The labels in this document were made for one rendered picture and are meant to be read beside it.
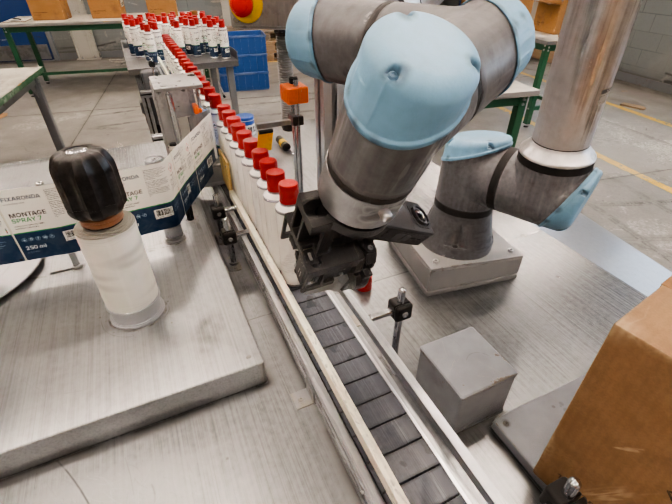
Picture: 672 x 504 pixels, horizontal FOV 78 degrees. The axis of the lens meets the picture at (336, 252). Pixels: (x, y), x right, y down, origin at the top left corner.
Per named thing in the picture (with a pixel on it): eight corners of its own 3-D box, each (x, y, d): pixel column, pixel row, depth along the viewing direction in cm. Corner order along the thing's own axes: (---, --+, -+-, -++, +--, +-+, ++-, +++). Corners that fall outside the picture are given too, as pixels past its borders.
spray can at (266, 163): (263, 246, 89) (251, 156, 77) (286, 242, 90) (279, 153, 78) (266, 260, 85) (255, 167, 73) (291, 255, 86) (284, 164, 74)
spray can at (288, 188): (278, 274, 81) (268, 178, 69) (303, 268, 83) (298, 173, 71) (286, 290, 77) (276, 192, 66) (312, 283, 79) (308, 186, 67)
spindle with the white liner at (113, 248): (110, 303, 75) (41, 143, 57) (162, 289, 78) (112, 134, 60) (111, 337, 68) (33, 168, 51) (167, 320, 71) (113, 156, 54)
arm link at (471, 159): (452, 181, 90) (465, 118, 83) (512, 201, 83) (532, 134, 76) (423, 198, 83) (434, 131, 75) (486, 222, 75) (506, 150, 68)
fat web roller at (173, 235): (163, 235, 93) (140, 156, 82) (184, 230, 94) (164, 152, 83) (165, 246, 89) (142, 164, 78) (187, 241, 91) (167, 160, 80)
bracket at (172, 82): (149, 79, 104) (148, 75, 103) (194, 75, 108) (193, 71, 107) (154, 92, 94) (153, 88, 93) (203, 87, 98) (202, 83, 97)
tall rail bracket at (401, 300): (358, 367, 69) (362, 293, 59) (396, 353, 72) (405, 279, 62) (367, 382, 67) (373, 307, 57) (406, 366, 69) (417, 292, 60)
